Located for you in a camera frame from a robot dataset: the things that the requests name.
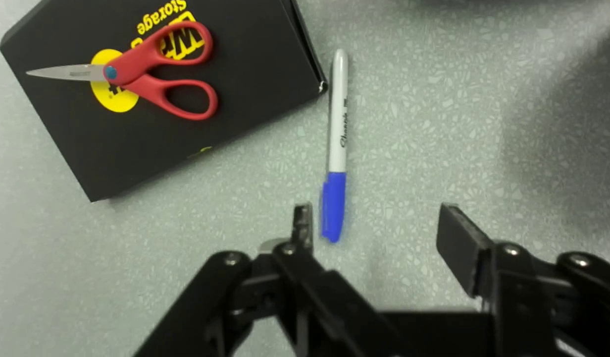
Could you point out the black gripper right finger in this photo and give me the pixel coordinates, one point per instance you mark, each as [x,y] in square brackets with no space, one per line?
[467,250]

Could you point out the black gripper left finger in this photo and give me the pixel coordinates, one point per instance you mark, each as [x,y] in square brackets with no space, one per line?
[304,228]

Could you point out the blue sharpie marker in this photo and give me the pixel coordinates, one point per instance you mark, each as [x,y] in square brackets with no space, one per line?
[338,119]

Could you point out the black flat storage case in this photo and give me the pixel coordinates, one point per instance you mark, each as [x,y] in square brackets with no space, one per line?
[239,85]

